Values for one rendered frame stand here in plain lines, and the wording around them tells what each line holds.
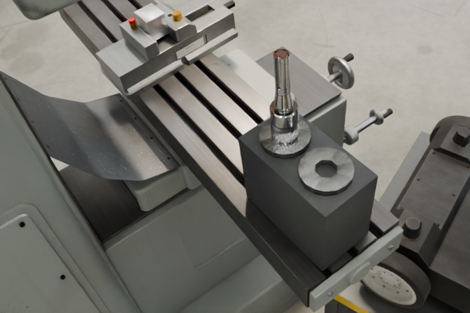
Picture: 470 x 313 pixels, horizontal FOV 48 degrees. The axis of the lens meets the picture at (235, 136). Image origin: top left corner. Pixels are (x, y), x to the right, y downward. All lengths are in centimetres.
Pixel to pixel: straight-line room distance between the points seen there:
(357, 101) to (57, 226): 175
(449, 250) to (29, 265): 101
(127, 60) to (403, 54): 179
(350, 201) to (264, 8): 235
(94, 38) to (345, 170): 90
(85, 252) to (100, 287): 15
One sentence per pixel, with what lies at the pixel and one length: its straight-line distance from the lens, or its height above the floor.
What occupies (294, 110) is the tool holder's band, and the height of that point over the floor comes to 122.
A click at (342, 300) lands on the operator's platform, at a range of 159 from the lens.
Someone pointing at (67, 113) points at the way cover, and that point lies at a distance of 134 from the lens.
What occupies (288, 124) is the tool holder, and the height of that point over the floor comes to 120.
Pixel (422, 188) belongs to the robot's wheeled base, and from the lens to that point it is 156.
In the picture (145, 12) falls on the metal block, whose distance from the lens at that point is 132.
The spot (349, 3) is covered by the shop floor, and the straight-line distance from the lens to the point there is 314.
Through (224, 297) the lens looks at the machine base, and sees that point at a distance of 181.
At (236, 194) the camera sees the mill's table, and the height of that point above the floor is 95.
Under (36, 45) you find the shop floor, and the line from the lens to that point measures 328.
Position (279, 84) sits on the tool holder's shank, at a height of 127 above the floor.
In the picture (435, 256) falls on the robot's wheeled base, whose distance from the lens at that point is 148.
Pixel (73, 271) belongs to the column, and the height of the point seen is 80.
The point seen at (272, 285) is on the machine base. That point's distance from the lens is 181.
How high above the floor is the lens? 184
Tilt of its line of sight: 49 degrees down
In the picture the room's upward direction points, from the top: 9 degrees counter-clockwise
